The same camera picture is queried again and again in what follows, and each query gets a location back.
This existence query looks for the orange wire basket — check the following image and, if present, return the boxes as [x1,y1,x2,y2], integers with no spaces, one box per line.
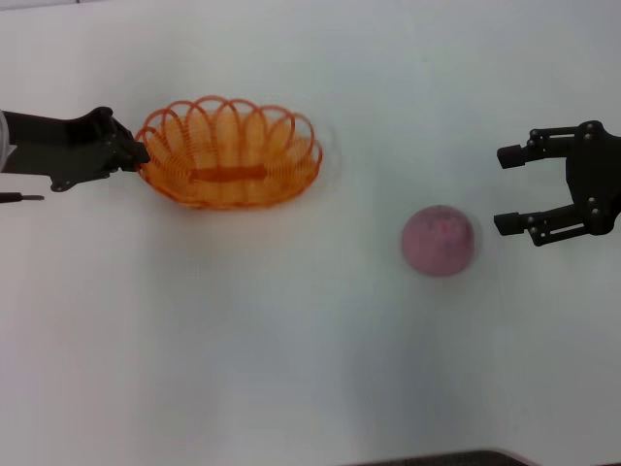
[133,95,324,212]

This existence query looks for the pink foam peach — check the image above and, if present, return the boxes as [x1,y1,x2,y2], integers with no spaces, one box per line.
[401,205,476,279]

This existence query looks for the dark robot torso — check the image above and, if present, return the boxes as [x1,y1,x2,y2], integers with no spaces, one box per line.
[339,448,621,466]

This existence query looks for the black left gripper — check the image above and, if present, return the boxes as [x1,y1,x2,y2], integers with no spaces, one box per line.
[0,106,151,193]

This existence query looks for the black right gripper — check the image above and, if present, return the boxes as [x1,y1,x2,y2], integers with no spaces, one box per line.
[493,120,621,249]

